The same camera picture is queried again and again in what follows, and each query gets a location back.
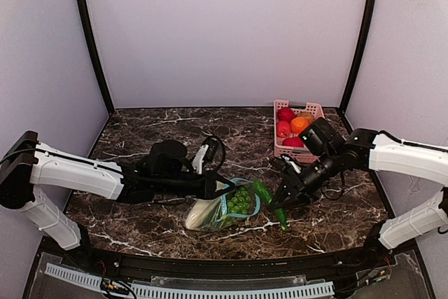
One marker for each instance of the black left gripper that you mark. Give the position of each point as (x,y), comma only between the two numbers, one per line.
(211,189)

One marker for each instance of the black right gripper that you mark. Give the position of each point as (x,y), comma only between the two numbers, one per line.
(297,189)

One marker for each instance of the green cucumber toy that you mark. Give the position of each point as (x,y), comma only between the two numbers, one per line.
(265,194)

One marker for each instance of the green grapes toy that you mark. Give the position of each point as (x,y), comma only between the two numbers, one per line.
(237,205)

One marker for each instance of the clear zip top bag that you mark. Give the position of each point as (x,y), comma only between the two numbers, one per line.
(215,222)

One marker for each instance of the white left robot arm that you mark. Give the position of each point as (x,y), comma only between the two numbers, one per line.
(166,170)

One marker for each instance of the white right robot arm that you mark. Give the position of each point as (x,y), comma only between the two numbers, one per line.
(368,150)

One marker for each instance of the red strawberry toy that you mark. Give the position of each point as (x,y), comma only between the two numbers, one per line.
(295,142)

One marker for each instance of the red apple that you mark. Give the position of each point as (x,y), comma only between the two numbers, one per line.
(283,129)

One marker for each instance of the orange tangerine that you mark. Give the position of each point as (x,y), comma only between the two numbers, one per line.
(298,125)

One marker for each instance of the pink plastic basket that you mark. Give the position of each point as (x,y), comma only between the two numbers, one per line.
(302,155)

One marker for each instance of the brown potato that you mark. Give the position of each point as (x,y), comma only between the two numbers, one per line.
(307,115)

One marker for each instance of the red pepper toy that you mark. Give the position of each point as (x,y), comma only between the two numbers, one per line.
(285,114)

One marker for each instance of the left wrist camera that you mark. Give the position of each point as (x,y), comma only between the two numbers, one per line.
(206,154)

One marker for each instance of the black front frame rail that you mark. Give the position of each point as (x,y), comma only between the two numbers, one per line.
(148,249)

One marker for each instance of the grey slotted cable duct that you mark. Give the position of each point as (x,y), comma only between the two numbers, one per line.
(178,288)

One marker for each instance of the black right frame post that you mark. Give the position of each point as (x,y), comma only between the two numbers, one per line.
(358,54)

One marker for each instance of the black frame post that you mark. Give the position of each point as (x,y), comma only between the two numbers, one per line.
(358,54)
(89,37)

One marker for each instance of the black left frame post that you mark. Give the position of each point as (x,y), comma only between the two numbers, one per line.
(89,37)

